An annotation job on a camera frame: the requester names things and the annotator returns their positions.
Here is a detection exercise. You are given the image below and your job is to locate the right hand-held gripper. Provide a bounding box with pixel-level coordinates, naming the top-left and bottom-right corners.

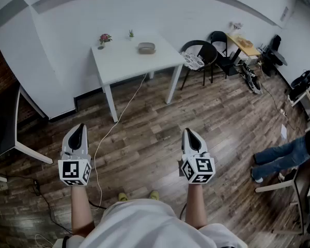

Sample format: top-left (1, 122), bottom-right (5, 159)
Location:
top-left (179, 128), bottom-right (216, 184)

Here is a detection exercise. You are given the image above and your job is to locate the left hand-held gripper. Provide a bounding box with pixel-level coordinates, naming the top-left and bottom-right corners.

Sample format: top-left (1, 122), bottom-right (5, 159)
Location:
top-left (58, 124), bottom-right (92, 187)

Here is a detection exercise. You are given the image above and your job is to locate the beige glasses case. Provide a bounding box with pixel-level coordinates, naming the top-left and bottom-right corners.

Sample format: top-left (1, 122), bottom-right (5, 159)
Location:
top-left (138, 42), bottom-right (157, 54)

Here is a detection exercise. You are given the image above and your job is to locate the person's left forearm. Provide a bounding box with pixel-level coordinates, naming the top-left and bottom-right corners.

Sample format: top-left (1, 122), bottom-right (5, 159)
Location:
top-left (71, 184), bottom-right (96, 239)

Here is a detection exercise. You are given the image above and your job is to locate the person's right forearm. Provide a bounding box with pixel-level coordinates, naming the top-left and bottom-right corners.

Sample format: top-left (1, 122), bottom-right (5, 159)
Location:
top-left (184, 182), bottom-right (209, 229)

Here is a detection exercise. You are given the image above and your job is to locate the dark desk with white legs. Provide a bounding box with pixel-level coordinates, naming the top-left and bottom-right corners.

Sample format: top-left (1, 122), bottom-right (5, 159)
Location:
top-left (0, 85), bottom-right (54, 165)

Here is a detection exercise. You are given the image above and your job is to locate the patterned round seat cushion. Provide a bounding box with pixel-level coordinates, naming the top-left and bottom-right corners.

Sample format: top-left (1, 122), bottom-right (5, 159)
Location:
top-left (180, 52), bottom-right (205, 71)

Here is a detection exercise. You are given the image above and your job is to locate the black and white floor device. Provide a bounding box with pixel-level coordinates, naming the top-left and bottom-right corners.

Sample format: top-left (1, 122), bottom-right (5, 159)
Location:
top-left (241, 62), bottom-right (263, 95)

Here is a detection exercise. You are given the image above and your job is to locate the white paper sheet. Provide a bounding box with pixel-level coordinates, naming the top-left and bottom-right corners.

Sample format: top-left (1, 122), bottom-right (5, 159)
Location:
top-left (280, 124), bottom-right (289, 142)

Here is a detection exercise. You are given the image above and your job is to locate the round black armchair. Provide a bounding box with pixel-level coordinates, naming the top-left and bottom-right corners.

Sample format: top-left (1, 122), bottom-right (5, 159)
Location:
top-left (180, 40), bottom-right (219, 90)

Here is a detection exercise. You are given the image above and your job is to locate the person's white shirt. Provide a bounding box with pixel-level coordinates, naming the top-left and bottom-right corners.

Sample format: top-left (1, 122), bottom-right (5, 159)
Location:
top-left (51, 199), bottom-right (249, 248)

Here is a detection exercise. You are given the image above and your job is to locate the white square table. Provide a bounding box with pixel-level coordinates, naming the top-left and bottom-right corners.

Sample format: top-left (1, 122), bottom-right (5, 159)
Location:
top-left (90, 31), bottom-right (188, 123)

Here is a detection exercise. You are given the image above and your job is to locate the light wooden side table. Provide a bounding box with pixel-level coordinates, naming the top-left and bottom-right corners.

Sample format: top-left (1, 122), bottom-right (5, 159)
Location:
top-left (225, 33), bottom-right (261, 67)

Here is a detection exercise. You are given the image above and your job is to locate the black folding chair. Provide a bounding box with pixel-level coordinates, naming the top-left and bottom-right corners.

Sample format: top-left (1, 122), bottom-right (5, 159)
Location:
top-left (210, 30), bottom-right (240, 79)

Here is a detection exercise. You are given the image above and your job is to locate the red flower pot plant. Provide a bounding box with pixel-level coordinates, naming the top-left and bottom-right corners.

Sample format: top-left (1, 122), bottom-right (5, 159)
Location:
top-left (97, 33), bottom-right (113, 50)

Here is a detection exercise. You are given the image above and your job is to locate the pale flower vase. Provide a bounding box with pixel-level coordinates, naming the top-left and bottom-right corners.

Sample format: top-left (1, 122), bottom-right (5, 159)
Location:
top-left (229, 21), bottom-right (243, 37)

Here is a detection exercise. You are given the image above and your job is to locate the white floor cable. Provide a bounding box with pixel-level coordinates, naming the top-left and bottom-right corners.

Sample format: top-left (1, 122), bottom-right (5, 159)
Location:
top-left (94, 72), bottom-right (148, 211)

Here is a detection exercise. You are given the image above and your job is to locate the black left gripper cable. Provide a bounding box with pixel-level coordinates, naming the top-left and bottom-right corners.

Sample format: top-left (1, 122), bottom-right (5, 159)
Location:
top-left (88, 199), bottom-right (107, 211)

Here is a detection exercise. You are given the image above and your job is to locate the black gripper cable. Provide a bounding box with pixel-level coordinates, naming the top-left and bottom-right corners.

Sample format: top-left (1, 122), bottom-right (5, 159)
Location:
top-left (179, 203), bottom-right (188, 221)
top-left (88, 199), bottom-right (107, 211)

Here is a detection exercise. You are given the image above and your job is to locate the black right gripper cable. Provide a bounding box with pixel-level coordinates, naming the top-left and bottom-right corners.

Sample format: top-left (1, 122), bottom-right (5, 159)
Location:
top-left (179, 203), bottom-right (188, 221)

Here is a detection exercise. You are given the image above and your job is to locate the black round pedestal table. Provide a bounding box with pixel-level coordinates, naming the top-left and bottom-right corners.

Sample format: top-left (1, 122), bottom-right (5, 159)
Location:
top-left (260, 34), bottom-right (289, 77)

